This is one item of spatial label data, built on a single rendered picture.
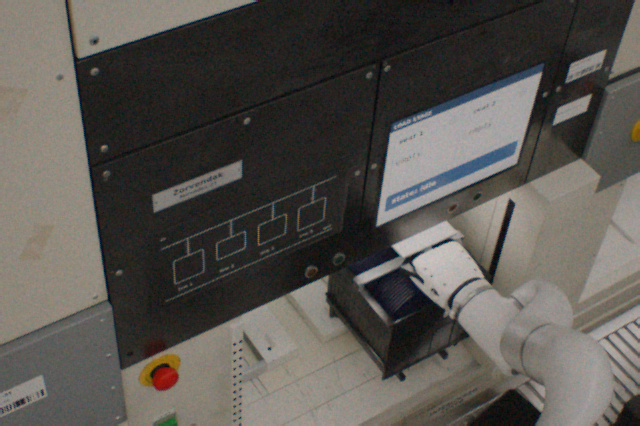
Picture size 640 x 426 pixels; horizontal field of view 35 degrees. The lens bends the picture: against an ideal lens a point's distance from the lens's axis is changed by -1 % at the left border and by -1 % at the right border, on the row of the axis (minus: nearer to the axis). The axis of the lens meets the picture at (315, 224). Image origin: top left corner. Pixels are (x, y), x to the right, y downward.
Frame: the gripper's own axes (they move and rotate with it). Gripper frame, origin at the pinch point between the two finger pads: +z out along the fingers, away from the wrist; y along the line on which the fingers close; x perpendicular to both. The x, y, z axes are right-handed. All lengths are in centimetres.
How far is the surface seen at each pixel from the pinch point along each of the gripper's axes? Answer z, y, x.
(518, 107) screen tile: -10.0, 6.6, 35.7
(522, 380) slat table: -14, 27, -49
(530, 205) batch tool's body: -11.3, 15.0, 10.9
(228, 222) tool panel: -10, -44, 37
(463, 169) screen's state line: -10.0, -2.2, 26.6
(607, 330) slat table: -13, 54, -48
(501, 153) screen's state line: -10.0, 5.6, 26.5
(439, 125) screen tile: -10.1, -9.2, 38.8
